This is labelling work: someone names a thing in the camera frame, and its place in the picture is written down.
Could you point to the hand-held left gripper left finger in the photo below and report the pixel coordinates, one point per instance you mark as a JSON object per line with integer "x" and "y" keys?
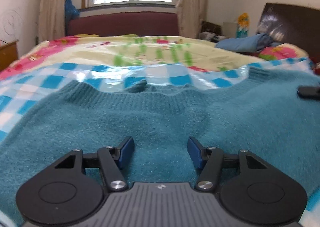
{"x": 126, "y": 152}

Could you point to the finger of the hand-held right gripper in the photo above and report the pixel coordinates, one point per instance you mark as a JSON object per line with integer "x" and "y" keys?
{"x": 310, "y": 91}

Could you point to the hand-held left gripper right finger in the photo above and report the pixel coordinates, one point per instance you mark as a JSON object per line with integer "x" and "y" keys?
{"x": 195, "y": 153}

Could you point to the teal sweater with white flowers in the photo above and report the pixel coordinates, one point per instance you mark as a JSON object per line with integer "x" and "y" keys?
{"x": 150, "y": 117}

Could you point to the blue folded clothes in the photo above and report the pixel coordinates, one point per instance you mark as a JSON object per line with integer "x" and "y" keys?
{"x": 245, "y": 42}

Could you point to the red floral pillow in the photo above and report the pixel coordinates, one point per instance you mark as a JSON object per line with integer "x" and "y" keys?
{"x": 280, "y": 52}

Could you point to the dark wooden headboard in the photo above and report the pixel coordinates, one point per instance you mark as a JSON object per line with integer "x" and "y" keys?
{"x": 292, "y": 22}

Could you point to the yellow flower printed bag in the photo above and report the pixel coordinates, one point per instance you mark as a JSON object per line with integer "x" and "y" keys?
{"x": 243, "y": 26}

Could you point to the floral bed blanket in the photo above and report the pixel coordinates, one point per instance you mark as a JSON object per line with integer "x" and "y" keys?
{"x": 100, "y": 49}

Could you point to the blue checked plastic sheet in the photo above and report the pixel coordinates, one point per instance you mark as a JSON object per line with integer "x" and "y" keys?
{"x": 50, "y": 77}

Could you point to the dark patterned bag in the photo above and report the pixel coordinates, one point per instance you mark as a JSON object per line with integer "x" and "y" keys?
{"x": 210, "y": 29}

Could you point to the yellow green cloth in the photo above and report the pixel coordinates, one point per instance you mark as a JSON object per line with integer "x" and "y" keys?
{"x": 105, "y": 34}

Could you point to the beige curtain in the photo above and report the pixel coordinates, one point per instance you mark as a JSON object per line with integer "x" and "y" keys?
{"x": 52, "y": 5}
{"x": 192, "y": 2}

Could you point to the blue plastic bag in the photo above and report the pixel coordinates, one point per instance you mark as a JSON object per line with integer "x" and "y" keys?
{"x": 71, "y": 10}

